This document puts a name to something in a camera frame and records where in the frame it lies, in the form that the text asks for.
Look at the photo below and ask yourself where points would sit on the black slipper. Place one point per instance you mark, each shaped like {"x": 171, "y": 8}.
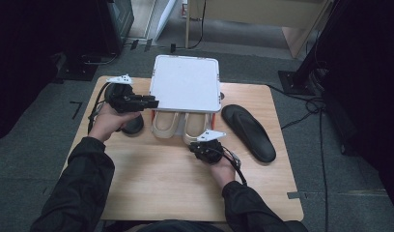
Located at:
{"x": 134, "y": 125}
{"x": 249, "y": 132}

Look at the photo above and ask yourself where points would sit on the black stand base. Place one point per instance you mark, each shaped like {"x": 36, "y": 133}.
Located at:
{"x": 76, "y": 69}

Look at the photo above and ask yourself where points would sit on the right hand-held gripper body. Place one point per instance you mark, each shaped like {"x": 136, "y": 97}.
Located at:
{"x": 209, "y": 151}

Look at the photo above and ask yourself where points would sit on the person's left hand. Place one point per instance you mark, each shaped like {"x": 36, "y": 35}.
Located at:
{"x": 108, "y": 124}

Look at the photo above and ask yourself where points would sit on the cream clog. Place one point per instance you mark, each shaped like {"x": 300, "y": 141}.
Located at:
{"x": 195, "y": 127}
{"x": 165, "y": 127}

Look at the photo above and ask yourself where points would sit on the person's right hand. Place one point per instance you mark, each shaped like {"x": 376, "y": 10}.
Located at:
{"x": 224, "y": 172}

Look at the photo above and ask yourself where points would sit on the light wooden desk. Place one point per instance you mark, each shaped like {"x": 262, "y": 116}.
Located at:
{"x": 259, "y": 16}

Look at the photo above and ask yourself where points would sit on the white plastic storage box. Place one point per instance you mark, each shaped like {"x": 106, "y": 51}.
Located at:
{"x": 185, "y": 83}

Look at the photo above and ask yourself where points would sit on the grey tape piece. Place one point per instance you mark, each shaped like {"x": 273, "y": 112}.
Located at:
{"x": 295, "y": 195}

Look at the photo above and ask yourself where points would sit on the black cabinet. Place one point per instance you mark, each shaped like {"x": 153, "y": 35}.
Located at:
{"x": 116, "y": 22}

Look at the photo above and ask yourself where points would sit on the black metal stand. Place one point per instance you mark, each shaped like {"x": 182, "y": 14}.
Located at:
{"x": 301, "y": 77}

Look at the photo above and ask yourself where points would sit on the white board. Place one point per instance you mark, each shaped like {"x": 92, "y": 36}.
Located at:
{"x": 166, "y": 17}

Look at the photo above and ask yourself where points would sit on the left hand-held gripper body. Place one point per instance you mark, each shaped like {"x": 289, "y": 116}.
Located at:
{"x": 122, "y": 100}

